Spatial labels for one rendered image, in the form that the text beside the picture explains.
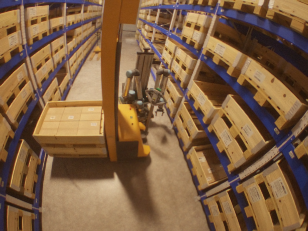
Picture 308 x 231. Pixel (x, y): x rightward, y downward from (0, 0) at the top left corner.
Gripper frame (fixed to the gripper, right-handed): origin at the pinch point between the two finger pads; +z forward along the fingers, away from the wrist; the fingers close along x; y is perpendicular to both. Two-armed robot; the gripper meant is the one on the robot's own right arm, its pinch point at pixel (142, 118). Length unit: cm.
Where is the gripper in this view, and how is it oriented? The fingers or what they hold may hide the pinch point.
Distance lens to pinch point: 243.6
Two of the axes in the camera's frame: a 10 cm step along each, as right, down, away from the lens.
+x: -8.3, 3.6, -4.3
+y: -5.5, -3.3, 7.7
